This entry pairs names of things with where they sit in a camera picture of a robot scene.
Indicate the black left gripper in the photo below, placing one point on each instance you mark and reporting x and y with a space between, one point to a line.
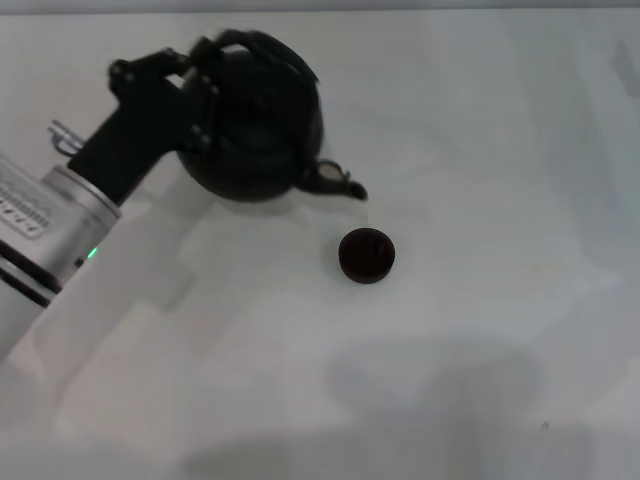
140 130

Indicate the dark brown teacup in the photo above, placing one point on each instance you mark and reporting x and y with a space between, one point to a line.
367 256

